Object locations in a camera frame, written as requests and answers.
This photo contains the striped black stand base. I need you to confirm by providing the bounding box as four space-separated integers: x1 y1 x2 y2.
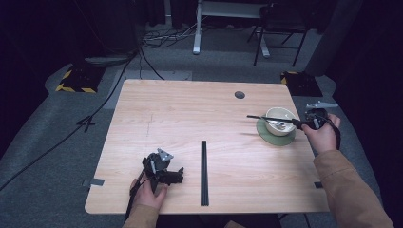
54 64 106 95
279 70 324 98

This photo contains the white desk frame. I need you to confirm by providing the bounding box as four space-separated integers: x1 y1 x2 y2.
192 0 271 59

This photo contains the person's left hand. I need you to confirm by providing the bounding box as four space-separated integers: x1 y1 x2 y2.
129 178 169 211

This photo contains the long black floor cable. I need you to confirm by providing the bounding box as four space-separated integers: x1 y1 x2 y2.
0 47 139 193

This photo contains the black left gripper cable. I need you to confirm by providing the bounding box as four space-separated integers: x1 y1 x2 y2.
125 166 150 221

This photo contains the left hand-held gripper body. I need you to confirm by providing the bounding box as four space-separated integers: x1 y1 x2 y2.
142 147 175 195

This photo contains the black chair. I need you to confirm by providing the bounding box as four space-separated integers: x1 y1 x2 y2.
246 2 311 67

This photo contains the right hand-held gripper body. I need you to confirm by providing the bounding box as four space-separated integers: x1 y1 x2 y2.
297 100 339 131

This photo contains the row of black chopsticks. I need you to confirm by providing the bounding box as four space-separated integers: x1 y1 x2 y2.
200 140 210 207

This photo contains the black right gripper strap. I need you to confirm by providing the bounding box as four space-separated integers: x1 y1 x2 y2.
318 114 343 151

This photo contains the tangle of floor cables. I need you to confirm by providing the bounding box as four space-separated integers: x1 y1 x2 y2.
140 18 198 49

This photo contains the person's right hand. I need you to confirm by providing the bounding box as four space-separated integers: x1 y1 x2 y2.
300 113 342 155

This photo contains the green round coaster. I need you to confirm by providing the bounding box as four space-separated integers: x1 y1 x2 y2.
256 117 297 147

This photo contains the grey column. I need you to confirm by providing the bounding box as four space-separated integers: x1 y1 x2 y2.
304 0 364 77

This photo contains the cream ceramic bowl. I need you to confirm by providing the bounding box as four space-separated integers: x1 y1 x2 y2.
264 106 297 138

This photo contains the metal spoon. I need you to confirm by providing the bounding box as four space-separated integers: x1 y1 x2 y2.
267 121 287 131

